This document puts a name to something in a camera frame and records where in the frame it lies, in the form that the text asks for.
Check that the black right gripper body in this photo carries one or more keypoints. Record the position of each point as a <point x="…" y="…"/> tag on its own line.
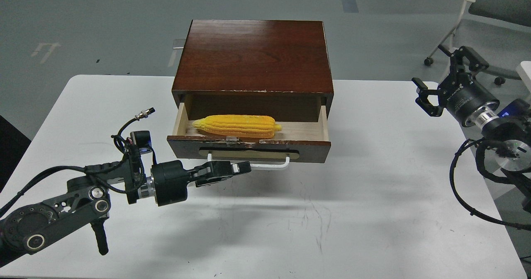
<point x="463" y="96"/>

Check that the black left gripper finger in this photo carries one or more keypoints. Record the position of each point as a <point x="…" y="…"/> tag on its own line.
<point x="224" y="168"/>
<point x="210" y="178"/>

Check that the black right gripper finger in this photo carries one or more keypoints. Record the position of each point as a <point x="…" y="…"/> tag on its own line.
<point x="423" y="99"/>
<point x="465" y="64"/>

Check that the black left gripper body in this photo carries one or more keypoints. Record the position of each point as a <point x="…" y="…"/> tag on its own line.
<point x="170" y="181"/>

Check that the yellow corn cob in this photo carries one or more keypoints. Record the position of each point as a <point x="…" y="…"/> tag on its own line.
<point x="246" y="126"/>

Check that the wooden drawer with white handle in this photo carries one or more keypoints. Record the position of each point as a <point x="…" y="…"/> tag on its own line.
<point x="302" y="142"/>

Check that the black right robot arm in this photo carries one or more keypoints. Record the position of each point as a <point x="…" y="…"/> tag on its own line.
<point x="503" y="156"/>

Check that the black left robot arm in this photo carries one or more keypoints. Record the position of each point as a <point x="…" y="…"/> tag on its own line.
<point x="33" y="227"/>

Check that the dark wooden drawer cabinet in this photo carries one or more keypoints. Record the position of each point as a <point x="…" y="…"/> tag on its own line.
<point x="273" y="57"/>

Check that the grey office chair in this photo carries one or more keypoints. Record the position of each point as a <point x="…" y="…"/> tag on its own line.
<point x="499" y="30"/>

